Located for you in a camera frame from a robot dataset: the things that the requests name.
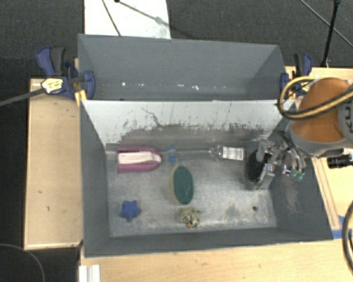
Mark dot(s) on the blue star toy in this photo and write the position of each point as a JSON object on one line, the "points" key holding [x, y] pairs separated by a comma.
{"points": [[130, 210]]}

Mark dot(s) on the spotted toy animal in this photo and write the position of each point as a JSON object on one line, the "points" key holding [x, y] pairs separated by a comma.
{"points": [[191, 217]]}

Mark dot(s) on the grey metal bin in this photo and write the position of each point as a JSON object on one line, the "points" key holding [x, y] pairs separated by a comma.
{"points": [[152, 69]]}

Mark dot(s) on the green oval sponge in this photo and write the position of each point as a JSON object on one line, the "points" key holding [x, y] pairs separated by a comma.
{"points": [[182, 185]]}

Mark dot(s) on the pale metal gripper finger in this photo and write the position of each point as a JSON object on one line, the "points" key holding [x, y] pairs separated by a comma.
{"points": [[265, 179], [261, 151]]}

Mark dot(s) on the clear plastic bottle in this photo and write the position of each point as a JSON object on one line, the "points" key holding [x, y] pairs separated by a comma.
{"points": [[230, 153]]}

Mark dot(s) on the small blue clip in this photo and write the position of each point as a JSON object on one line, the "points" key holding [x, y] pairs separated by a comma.
{"points": [[171, 154]]}

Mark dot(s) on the black cylinder on white bracket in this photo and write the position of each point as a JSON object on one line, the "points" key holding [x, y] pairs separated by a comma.
{"points": [[339, 159]]}

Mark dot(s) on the black ribbed object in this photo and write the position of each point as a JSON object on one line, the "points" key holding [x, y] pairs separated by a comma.
{"points": [[252, 167]]}

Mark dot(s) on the pale wood board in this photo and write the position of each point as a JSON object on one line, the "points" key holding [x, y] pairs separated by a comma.
{"points": [[53, 169]]}

